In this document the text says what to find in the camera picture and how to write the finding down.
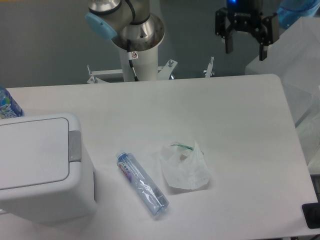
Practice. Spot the black device at table edge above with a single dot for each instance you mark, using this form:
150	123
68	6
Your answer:
311	213

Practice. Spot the clear empty plastic bottle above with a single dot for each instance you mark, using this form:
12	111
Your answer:
142	183

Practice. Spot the blue labelled water bottle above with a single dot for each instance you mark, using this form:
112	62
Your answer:
9	108

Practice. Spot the blue water jug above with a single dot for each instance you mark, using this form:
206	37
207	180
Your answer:
289	11

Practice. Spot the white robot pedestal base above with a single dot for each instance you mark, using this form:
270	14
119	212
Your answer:
135	66

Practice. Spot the grey trash can lid button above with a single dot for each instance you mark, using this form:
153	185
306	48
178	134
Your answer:
74	146

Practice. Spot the crumpled clear plastic bag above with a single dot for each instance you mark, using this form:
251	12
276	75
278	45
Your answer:
184	167

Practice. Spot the large clear plastic bag bin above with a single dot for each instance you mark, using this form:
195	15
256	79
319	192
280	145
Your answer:
295	59

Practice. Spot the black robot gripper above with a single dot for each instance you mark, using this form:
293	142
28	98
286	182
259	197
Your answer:
247	16

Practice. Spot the white trash can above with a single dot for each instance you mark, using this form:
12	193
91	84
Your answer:
37	181

